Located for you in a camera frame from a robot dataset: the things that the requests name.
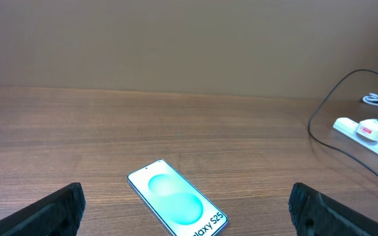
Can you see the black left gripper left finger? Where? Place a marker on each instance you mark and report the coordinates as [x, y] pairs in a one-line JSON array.
[[59, 213]]

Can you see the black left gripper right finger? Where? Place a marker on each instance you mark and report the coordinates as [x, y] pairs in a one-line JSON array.
[[315, 214]]

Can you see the Galaxy S25 smartphone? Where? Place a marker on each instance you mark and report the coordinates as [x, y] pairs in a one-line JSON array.
[[181, 207]]

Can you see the white charger adapter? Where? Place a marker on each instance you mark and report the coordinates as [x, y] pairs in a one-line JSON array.
[[369, 129]]

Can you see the white power strip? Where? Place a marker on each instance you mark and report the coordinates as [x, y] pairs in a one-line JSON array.
[[348, 127]]

